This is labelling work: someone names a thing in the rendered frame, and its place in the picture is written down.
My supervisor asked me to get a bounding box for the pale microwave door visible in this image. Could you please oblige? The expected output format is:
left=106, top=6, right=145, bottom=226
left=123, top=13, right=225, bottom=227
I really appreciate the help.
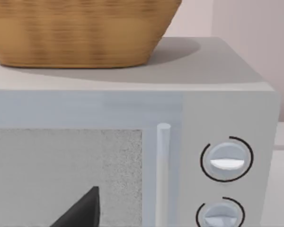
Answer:
left=0, top=91, right=183, bottom=227

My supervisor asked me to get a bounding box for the pale microwave door handle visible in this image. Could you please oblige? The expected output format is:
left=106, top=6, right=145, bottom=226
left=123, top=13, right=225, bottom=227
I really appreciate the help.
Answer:
left=156, top=122, right=171, bottom=227

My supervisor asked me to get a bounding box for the pale microwave oven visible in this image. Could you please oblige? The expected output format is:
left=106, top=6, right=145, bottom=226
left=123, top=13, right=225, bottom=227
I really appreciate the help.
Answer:
left=0, top=36, right=282, bottom=227

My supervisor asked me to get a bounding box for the woven wicker basket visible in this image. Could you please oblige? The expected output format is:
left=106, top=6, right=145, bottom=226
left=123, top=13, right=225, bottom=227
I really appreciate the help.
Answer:
left=0, top=0, right=182, bottom=69

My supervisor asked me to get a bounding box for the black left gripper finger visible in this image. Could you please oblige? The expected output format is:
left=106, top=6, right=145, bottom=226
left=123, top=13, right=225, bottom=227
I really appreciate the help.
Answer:
left=49, top=186, right=101, bottom=227

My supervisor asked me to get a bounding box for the pale round microwave knob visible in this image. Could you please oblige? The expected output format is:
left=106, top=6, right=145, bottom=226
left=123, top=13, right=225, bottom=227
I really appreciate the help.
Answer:
left=202, top=202, right=240, bottom=227
left=206, top=141, right=248, bottom=177

